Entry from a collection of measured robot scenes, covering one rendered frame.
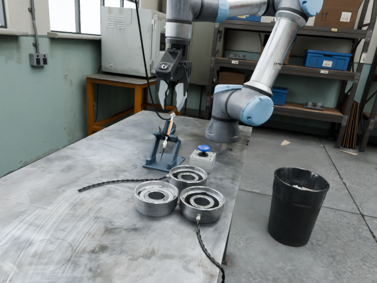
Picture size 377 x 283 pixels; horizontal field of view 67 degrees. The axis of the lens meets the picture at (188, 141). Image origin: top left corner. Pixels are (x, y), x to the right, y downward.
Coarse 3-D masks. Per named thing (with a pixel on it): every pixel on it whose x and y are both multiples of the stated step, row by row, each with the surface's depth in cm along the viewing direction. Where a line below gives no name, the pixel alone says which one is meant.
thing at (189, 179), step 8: (176, 168) 81; (184, 168) 82; (192, 168) 82; (200, 168) 81; (184, 176) 80; (192, 176) 79; (176, 184) 74; (184, 184) 73; (192, 184) 73; (200, 184) 74
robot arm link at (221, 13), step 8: (208, 0) 81; (216, 0) 82; (224, 0) 84; (200, 8) 80; (208, 8) 82; (216, 8) 83; (224, 8) 84; (200, 16) 83; (208, 16) 83; (216, 16) 84; (224, 16) 86
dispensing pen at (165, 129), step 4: (172, 116) 91; (168, 120) 89; (172, 120) 91; (168, 124) 89; (164, 128) 89; (168, 128) 89; (164, 132) 88; (168, 136) 90; (164, 140) 89; (164, 144) 89; (164, 148) 89; (160, 160) 88
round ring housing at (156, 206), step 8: (144, 184) 70; (152, 184) 71; (160, 184) 72; (168, 184) 71; (136, 192) 68; (152, 192) 69; (160, 192) 69; (176, 192) 69; (136, 200) 64; (144, 200) 62; (152, 200) 65; (160, 200) 65; (168, 200) 63; (176, 200) 65; (144, 208) 63; (152, 208) 62; (160, 208) 63; (168, 208) 64; (152, 216) 64; (160, 216) 64
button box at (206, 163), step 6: (198, 150) 93; (192, 156) 88; (198, 156) 88; (204, 156) 88; (210, 156) 89; (192, 162) 88; (198, 162) 87; (204, 162) 87; (210, 162) 86; (204, 168) 87; (210, 168) 87
